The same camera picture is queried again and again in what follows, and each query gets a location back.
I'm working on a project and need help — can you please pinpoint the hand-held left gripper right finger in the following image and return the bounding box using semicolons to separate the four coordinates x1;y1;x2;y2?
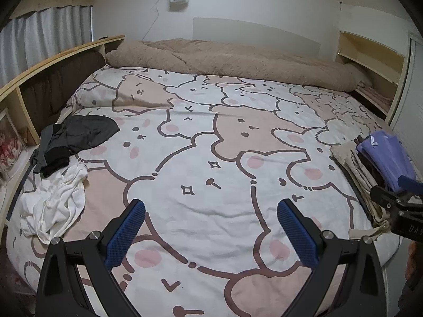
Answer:
277;199;387;317

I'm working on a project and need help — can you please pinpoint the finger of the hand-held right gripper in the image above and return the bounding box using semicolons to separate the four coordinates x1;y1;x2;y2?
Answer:
397;175;423;193
370;185;402;210

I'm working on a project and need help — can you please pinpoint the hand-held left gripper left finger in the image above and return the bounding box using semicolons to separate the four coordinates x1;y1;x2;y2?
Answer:
36;199;146;317

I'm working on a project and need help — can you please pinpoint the black and grey shirt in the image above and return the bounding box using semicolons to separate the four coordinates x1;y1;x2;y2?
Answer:
41;115;120;177

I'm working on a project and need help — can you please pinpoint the purple folded sweater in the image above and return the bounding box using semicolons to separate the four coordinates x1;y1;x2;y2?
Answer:
357;130;417;194

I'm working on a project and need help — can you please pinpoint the beige waffle folded garment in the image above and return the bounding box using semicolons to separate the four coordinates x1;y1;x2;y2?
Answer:
330;143;390;225

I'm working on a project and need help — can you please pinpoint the white crumpled garment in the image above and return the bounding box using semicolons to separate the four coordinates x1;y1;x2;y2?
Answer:
20;163;88;243

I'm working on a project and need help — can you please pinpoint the pink striped cloth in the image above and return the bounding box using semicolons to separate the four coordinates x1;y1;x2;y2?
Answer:
355;84;390;113

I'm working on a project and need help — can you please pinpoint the cartoon bear printed bed sheet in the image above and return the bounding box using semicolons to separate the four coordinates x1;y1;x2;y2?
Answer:
7;66;402;317

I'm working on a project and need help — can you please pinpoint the dark grey garment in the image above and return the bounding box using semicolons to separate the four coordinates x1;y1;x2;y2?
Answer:
30;148;47;175

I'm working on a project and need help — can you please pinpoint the cream shelf cabinet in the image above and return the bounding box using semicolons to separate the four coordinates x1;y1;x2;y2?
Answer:
335;30;408;121

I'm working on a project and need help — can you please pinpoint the beige fluffy duvet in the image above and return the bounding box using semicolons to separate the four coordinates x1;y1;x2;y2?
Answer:
106;40;372;93

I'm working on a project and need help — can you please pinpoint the wooden headboard shelf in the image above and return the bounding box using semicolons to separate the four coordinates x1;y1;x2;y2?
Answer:
0;35;126;225

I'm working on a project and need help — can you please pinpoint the white curtain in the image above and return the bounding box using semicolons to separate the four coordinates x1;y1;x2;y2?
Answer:
0;5;93;80

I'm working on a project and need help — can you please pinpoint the beige drawstring folded garment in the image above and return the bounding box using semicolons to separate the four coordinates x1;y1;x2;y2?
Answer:
348;205;394;241

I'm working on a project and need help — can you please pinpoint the picture frame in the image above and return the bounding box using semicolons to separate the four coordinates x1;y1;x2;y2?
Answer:
0;107;27;180

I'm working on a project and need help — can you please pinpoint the thin grey wall wire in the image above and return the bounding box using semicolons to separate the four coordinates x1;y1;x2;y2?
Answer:
142;0;176;42

